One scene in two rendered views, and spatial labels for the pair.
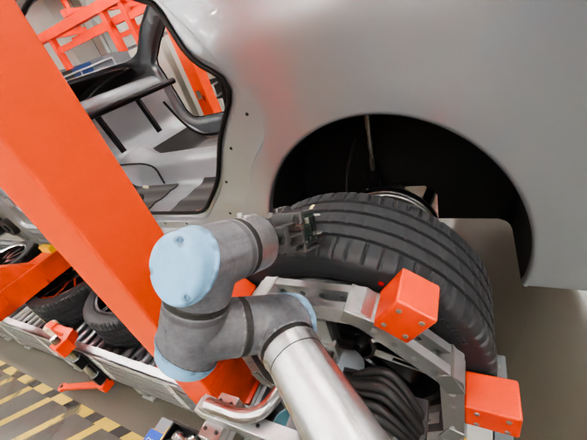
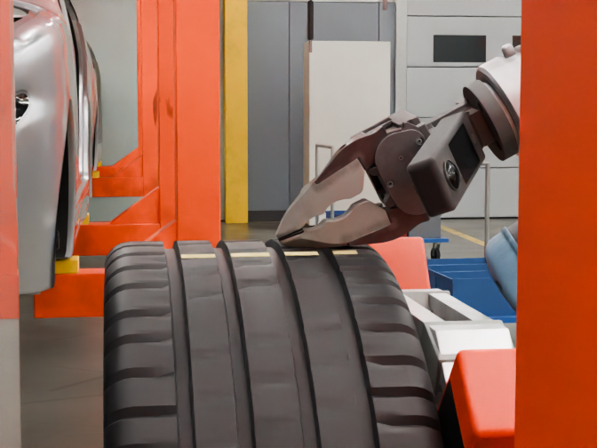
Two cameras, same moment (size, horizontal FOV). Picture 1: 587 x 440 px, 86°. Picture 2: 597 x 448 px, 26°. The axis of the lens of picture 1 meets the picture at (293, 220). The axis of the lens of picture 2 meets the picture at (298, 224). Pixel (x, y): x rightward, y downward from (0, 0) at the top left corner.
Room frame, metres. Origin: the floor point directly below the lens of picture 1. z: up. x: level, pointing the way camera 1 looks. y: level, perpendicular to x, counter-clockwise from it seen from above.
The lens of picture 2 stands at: (1.29, 0.77, 1.30)
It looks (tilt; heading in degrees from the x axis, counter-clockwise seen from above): 5 degrees down; 228
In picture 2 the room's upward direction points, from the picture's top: straight up
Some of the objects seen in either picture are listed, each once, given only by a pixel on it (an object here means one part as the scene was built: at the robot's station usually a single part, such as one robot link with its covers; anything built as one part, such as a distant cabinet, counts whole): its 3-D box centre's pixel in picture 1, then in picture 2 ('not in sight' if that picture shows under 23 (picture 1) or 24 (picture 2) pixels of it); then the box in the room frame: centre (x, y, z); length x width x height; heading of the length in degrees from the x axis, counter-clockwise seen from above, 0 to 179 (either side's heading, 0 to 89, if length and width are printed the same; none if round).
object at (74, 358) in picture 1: (82, 364); not in sight; (1.34, 1.41, 0.30); 0.09 x 0.05 x 0.50; 56
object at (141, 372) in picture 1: (86, 353); not in sight; (1.44, 1.45, 0.28); 2.47 x 0.09 x 0.22; 56
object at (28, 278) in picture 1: (32, 261); not in sight; (2.07, 1.84, 0.69); 0.52 x 0.17 x 0.35; 146
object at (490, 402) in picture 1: (491, 402); not in sight; (0.28, -0.24, 0.85); 0.09 x 0.08 x 0.07; 56
